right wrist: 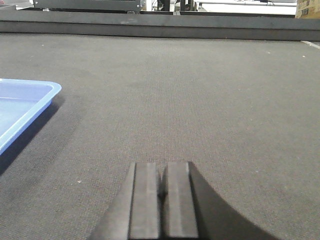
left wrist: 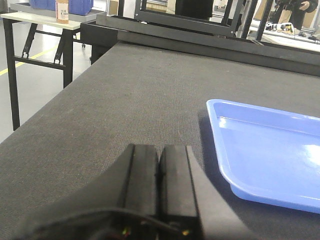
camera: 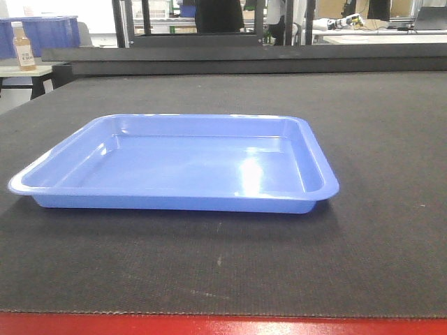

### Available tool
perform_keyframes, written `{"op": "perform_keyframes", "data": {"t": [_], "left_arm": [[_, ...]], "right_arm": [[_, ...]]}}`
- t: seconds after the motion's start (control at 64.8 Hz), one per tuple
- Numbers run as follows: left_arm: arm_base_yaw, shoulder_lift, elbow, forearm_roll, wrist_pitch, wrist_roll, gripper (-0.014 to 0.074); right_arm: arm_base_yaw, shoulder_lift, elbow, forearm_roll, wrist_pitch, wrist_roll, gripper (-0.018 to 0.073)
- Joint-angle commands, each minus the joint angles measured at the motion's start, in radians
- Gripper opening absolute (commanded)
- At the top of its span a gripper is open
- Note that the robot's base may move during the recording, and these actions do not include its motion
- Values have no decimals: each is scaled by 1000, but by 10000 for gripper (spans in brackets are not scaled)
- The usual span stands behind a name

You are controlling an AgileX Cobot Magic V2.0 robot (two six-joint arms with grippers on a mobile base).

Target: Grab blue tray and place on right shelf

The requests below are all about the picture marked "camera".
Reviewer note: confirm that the blue plastic tray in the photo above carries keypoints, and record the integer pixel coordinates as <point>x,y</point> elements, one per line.
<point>201,162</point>

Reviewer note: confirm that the person in black clothes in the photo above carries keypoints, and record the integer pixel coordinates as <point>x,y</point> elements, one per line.
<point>218,16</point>

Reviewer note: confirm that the black fabric table mat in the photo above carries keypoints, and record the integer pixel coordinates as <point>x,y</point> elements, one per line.
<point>377,249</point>

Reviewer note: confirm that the blue storage crate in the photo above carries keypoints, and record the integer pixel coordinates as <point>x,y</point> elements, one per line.
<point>43,32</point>

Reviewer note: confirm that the amber liquid bottle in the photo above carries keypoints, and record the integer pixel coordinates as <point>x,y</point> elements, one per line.
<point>23,49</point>

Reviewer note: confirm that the white side table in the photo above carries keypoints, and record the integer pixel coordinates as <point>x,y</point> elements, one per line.
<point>44,71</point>

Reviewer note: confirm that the laptop on far table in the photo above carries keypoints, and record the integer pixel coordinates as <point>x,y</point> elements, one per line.
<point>430,19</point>

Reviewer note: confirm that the black metal frame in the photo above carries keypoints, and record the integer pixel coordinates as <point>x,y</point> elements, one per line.
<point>240,54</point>

